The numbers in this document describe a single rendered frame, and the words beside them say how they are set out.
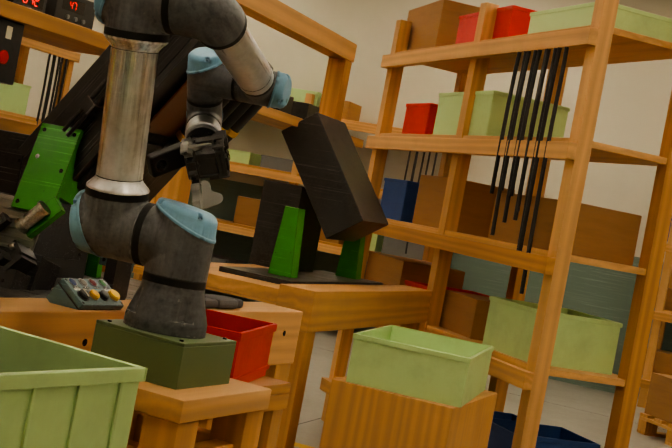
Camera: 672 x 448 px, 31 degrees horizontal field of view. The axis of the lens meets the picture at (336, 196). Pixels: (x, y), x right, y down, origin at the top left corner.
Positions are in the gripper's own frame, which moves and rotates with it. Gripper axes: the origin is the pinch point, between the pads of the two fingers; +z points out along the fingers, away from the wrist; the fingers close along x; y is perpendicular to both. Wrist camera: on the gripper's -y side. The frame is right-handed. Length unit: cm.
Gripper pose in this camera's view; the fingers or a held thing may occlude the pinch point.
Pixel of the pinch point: (188, 187)
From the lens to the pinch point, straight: 234.5
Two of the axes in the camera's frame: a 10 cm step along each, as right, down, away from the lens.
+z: 0.7, 4.8, -8.8
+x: 1.3, 8.7, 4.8
